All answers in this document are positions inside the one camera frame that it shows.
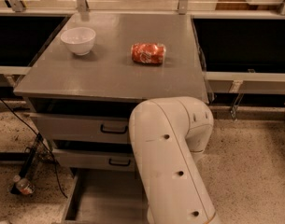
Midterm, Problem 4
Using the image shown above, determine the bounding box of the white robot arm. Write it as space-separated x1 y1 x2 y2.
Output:
129 97 221 224

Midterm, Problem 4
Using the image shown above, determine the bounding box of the grey drawer cabinet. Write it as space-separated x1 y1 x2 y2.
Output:
12 12 209 179

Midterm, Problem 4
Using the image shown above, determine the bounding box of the grey middle drawer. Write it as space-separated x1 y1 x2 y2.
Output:
52 141 135 172

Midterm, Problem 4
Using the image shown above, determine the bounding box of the grey drawer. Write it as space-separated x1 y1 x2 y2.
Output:
30 113 129 144
52 141 135 172
52 169 149 224

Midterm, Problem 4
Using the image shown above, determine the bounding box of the grey top drawer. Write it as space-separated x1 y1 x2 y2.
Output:
30 113 129 144

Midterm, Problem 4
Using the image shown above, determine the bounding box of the grey bottom drawer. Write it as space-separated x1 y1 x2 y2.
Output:
52 169 149 224

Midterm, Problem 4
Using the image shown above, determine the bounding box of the crushed red soda can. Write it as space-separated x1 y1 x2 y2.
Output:
131 43 166 64

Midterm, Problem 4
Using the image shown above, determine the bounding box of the white bowl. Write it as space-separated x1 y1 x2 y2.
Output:
60 27 96 56

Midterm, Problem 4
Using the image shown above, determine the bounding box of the right black bin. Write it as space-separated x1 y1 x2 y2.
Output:
193 19 285 73

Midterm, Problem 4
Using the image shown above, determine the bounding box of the black bin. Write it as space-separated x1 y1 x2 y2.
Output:
193 19 285 73
0 16 67 66

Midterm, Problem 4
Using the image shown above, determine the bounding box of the black floor stand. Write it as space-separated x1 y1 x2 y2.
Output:
10 133 43 195

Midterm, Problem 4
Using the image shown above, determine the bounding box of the left black bin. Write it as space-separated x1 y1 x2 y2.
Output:
0 16 67 66

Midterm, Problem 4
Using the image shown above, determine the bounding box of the plastic water bottle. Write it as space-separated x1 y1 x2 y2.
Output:
13 175 35 195

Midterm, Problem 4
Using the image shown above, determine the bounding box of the black cable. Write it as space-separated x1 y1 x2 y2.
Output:
0 96 69 200

